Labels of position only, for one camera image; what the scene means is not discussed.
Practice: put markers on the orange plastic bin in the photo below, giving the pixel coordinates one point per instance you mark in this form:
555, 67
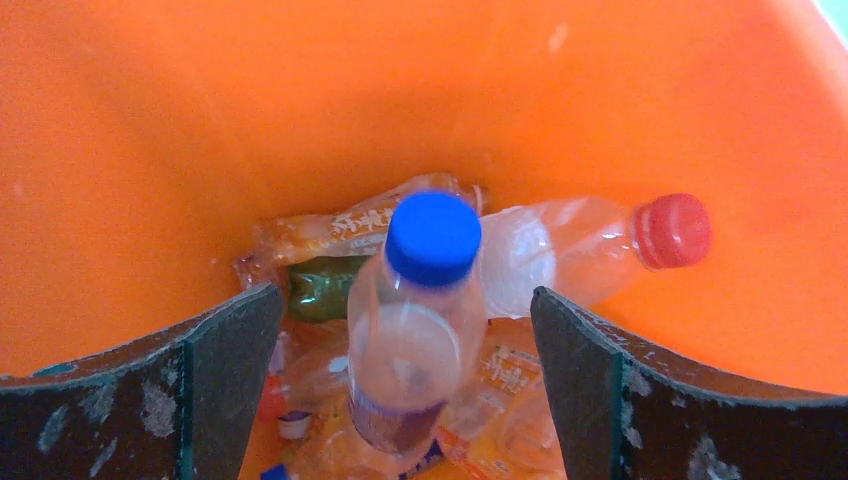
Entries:
140, 140

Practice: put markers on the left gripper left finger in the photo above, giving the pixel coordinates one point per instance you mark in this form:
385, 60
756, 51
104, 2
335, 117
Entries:
176, 404

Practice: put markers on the wide orange label bottle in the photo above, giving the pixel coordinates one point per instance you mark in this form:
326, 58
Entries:
497, 426

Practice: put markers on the green plastic bottle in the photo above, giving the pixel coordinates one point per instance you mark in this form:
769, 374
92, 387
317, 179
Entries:
319, 287

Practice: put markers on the red label bottle corner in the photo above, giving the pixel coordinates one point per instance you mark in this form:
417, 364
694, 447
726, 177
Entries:
585, 248

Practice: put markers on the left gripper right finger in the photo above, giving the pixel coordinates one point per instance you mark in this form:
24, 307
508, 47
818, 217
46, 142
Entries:
626, 408

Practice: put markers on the red label cola bottle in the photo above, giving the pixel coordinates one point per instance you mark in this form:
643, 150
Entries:
301, 379

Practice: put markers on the orange tea bottle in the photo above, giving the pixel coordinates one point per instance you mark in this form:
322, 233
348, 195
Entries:
357, 230

